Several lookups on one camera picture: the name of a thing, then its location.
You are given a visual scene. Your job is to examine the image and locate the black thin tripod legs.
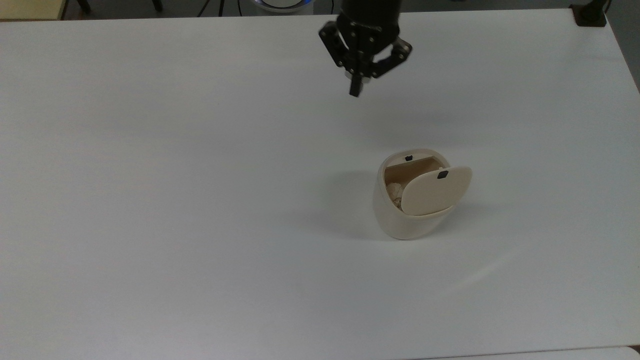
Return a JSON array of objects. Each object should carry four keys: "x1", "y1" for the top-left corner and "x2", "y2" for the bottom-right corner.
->
[{"x1": 196, "y1": 0, "x2": 227, "y2": 17}]

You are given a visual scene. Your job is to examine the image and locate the beige plastic trash bin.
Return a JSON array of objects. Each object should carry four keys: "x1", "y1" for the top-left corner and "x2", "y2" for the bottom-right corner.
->
[{"x1": 372, "y1": 148, "x2": 473, "y2": 241}]

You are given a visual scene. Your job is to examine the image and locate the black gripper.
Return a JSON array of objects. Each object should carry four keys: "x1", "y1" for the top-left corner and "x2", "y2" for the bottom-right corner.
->
[{"x1": 319, "y1": 0, "x2": 413, "y2": 97}]

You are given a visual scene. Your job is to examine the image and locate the light wooden table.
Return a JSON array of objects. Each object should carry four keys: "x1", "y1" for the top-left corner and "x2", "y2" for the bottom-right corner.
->
[{"x1": 0, "y1": 0, "x2": 69, "y2": 21}]

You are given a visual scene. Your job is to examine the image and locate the crumpled white paper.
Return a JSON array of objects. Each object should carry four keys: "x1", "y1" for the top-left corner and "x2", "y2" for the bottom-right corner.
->
[{"x1": 386, "y1": 182, "x2": 405, "y2": 210}]

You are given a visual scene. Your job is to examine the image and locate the black clamp mount stand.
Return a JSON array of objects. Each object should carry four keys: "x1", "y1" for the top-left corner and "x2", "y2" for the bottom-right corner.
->
[{"x1": 570, "y1": 0, "x2": 612, "y2": 27}]

